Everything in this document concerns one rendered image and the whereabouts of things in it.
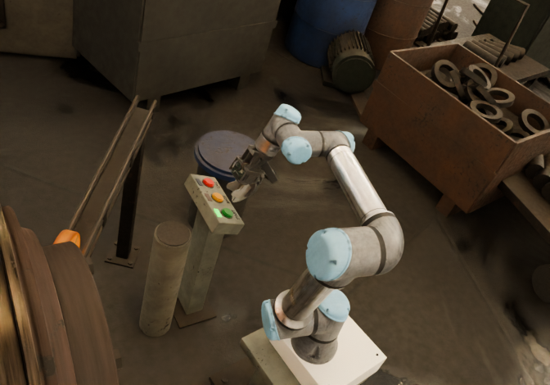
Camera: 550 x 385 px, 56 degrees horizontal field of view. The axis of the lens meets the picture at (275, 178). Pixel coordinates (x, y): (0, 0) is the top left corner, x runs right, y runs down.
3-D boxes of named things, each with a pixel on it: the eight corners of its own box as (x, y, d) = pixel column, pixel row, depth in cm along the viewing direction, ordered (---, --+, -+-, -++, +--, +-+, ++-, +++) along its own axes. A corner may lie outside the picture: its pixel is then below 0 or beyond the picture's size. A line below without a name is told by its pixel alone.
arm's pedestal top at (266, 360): (308, 308, 192) (312, 301, 190) (366, 380, 176) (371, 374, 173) (238, 344, 173) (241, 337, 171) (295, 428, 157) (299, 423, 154)
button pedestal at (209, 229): (182, 334, 200) (211, 224, 162) (160, 286, 214) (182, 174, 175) (218, 322, 208) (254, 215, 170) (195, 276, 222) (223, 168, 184)
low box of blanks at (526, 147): (520, 197, 339) (583, 115, 298) (457, 229, 296) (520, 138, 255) (417, 116, 387) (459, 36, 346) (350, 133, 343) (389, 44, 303)
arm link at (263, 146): (274, 133, 160) (287, 150, 156) (267, 145, 162) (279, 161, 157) (257, 129, 155) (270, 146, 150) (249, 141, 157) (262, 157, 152)
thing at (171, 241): (145, 341, 194) (162, 250, 161) (134, 315, 201) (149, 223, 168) (175, 332, 200) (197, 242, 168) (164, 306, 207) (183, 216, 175)
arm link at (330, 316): (346, 338, 159) (360, 311, 151) (307, 345, 154) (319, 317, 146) (331, 307, 168) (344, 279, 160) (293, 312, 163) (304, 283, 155)
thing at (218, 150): (196, 251, 233) (214, 180, 206) (170, 202, 251) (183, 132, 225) (257, 236, 250) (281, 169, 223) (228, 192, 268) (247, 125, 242)
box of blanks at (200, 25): (130, 121, 291) (145, -12, 243) (56, 49, 327) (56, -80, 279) (259, 85, 359) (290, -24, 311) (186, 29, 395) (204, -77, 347)
